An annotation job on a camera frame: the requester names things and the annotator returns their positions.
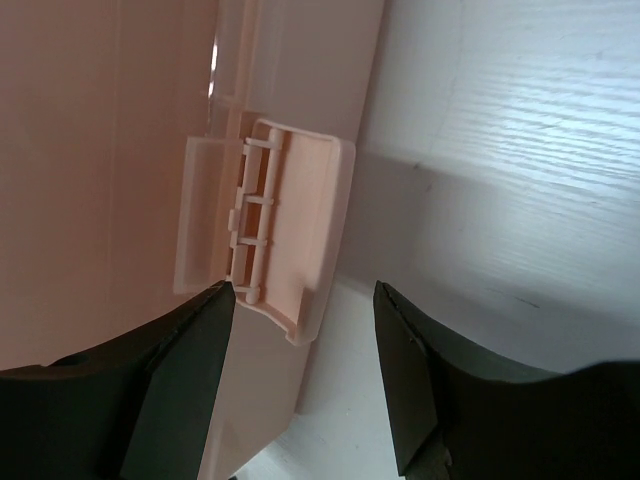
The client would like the pink plastic toolbox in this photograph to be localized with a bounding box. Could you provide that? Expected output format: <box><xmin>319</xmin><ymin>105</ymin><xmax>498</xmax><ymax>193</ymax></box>
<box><xmin>1</xmin><ymin>1</ymin><xmax>384</xmax><ymax>479</ymax></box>

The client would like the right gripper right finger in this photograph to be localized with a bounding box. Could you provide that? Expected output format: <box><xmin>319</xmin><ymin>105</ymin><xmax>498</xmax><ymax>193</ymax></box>
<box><xmin>373</xmin><ymin>282</ymin><xmax>639</xmax><ymax>479</ymax></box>

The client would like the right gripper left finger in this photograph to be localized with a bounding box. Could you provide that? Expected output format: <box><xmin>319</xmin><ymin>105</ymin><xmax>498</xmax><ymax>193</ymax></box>
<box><xmin>1</xmin><ymin>282</ymin><xmax>235</xmax><ymax>479</ymax></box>

